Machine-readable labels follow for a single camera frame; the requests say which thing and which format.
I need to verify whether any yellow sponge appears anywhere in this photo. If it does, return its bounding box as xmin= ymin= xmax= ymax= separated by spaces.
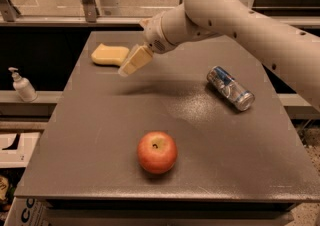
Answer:
xmin=91 ymin=44 xmax=129 ymax=66

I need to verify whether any white cardboard box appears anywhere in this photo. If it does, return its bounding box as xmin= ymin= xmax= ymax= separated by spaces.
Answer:
xmin=0 ymin=132 xmax=41 ymax=169

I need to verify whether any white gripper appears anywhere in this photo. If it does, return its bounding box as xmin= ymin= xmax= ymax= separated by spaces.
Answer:
xmin=118 ymin=12 xmax=177 ymax=77

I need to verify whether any left metal bracket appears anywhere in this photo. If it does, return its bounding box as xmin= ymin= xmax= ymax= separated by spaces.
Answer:
xmin=0 ymin=0 xmax=21 ymax=22

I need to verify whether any red apple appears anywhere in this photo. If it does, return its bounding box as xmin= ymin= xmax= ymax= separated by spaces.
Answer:
xmin=137 ymin=131 xmax=178 ymax=174

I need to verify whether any silver blue soda can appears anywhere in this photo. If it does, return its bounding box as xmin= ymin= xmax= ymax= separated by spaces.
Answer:
xmin=207 ymin=66 xmax=255 ymax=111

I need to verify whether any white printed box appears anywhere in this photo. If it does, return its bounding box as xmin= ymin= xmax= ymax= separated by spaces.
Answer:
xmin=4 ymin=198 xmax=51 ymax=226

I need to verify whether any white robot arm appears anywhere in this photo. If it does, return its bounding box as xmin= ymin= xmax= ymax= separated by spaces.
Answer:
xmin=119 ymin=0 xmax=320 ymax=110

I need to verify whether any white pump bottle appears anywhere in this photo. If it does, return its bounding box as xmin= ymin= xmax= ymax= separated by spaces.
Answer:
xmin=8 ymin=67 xmax=37 ymax=102

